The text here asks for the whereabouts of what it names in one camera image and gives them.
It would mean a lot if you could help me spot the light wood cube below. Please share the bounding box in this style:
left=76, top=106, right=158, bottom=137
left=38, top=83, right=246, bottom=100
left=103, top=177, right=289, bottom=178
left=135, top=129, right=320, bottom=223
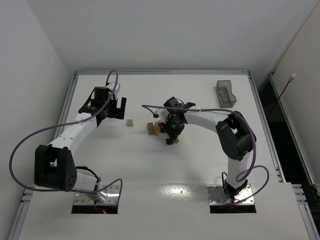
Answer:
left=126, top=119, right=134, bottom=127

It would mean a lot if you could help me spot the pale wood cube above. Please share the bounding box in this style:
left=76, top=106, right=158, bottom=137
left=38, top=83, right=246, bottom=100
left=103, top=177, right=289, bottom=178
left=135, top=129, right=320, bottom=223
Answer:
left=147, top=122, right=155, bottom=135

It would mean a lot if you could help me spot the grey transparent plastic tray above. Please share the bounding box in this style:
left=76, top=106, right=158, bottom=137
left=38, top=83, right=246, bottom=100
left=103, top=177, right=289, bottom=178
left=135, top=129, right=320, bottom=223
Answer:
left=215, top=80, right=237, bottom=108

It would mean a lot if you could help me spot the light wood plank block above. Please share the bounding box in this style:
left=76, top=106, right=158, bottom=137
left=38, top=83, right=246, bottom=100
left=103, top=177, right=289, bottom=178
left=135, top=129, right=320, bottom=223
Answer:
left=154, top=121, right=159, bottom=136

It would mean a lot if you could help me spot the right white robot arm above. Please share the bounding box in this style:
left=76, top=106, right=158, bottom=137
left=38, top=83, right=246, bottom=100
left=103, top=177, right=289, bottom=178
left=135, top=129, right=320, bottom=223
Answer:
left=154, top=97, right=257, bottom=200

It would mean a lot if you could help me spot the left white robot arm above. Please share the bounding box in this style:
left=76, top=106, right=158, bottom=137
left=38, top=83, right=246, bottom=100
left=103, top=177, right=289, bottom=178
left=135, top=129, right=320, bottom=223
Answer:
left=34, top=83, right=127, bottom=192

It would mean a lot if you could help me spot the light wood long block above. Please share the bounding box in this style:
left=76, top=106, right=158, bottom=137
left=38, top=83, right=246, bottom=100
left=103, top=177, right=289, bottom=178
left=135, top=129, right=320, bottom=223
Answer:
left=173, top=137, right=180, bottom=144

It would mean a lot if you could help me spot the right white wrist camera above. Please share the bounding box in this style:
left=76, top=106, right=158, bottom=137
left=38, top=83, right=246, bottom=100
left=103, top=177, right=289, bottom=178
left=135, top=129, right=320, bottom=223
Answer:
left=153, top=108, right=169, bottom=121

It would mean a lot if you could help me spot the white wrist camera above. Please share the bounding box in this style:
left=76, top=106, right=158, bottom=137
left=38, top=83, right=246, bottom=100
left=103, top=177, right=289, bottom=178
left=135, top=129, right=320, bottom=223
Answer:
left=153, top=108, right=169, bottom=121
left=106, top=82, right=121, bottom=99

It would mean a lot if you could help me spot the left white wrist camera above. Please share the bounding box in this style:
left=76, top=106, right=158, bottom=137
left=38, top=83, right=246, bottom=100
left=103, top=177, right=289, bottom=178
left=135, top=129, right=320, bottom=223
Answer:
left=106, top=82, right=121, bottom=99

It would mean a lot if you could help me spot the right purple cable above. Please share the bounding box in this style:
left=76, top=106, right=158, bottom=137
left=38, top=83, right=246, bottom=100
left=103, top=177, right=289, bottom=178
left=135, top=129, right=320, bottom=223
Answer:
left=141, top=104, right=270, bottom=209

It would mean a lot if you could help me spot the purple cable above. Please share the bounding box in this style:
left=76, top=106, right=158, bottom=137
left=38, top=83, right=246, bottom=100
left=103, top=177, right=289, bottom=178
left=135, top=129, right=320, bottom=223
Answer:
left=8, top=69, right=123, bottom=195
left=141, top=104, right=270, bottom=209

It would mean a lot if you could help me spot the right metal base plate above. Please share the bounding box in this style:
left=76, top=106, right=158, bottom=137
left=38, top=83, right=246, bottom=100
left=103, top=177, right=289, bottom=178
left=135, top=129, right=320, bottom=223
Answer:
left=207, top=184, right=255, bottom=207

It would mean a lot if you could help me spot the metal base plate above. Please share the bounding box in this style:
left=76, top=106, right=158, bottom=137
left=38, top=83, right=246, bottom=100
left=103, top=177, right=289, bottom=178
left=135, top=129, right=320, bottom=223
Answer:
left=73, top=184, right=121, bottom=206
left=207, top=184, right=255, bottom=207

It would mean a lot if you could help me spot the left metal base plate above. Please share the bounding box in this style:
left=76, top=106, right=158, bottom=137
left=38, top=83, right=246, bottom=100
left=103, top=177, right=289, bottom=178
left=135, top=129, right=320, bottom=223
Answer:
left=73, top=184, right=121, bottom=206

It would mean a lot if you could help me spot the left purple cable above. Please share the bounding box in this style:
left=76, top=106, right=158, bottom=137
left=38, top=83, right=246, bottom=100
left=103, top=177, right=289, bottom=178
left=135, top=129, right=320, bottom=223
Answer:
left=8, top=69, right=123, bottom=195

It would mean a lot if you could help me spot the black wall cable white plug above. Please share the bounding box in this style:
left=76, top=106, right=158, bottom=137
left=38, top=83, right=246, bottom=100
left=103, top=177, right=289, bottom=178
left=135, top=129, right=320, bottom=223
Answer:
left=273, top=73, right=296, bottom=106

